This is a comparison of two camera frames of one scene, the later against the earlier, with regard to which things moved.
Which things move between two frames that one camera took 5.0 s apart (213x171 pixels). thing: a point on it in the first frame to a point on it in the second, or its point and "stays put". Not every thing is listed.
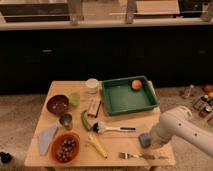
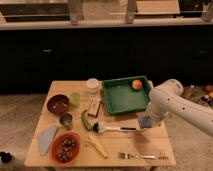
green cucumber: (85, 123) stays put
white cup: (92, 86) stays put
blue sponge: (145, 140) to (145, 121)
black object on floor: (5, 157) stays put
